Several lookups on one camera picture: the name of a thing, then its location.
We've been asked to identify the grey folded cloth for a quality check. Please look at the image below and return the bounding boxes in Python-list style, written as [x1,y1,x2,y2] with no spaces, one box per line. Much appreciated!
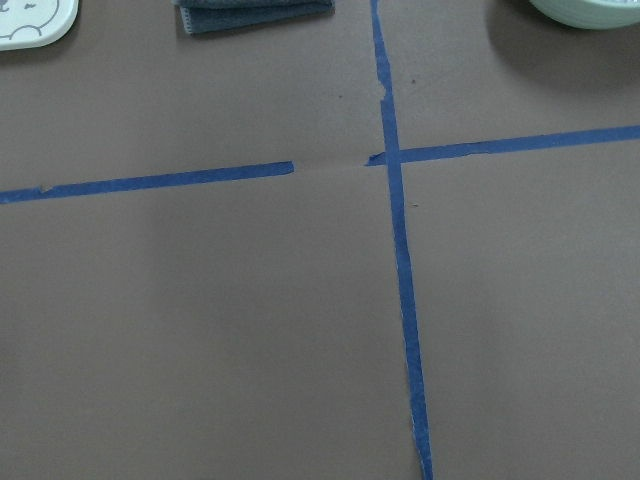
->
[173,1,335,35]

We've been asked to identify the green bowl with ice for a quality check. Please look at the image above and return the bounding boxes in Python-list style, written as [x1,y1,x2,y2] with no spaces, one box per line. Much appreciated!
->
[529,0,639,30]

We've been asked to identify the cream bear tray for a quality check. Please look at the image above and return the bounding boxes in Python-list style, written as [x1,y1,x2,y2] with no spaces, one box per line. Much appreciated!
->
[0,0,79,51]

